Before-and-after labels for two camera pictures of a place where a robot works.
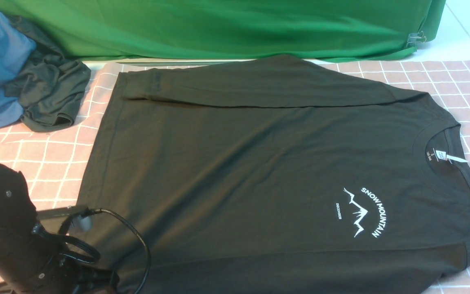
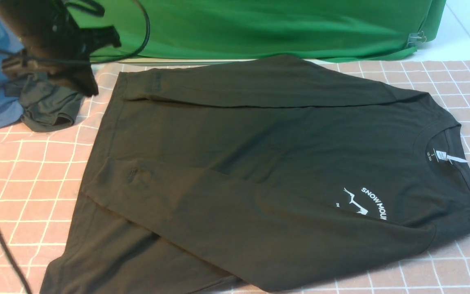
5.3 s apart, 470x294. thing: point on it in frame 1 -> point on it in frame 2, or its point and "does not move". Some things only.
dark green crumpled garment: x=50 y=88 does not move
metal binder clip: x=416 y=37 does not move
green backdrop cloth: x=149 y=30 does not move
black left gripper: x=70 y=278 -> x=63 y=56
